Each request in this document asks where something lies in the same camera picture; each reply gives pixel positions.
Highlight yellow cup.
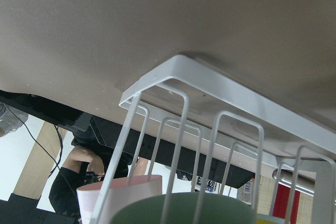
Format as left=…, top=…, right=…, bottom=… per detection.
left=256, top=214, right=285, bottom=224

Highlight pink cup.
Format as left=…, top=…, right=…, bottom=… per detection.
left=77, top=175, right=162, bottom=223

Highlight red thermos bottle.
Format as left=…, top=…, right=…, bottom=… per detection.
left=271, top=184, right=300, bottom=223

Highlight person in black shirt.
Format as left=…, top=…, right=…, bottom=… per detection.
left=48, top=113, right=148, bottom=217

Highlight labelled plastic bottle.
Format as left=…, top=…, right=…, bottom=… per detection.
left=194, top=176, right=218, bottom=194

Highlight green cup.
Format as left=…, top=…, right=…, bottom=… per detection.
left=110, top=193, right=256, bottom=223

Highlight white cup rack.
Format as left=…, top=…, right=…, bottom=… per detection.
left=95, top=55, right=335, bottom=223

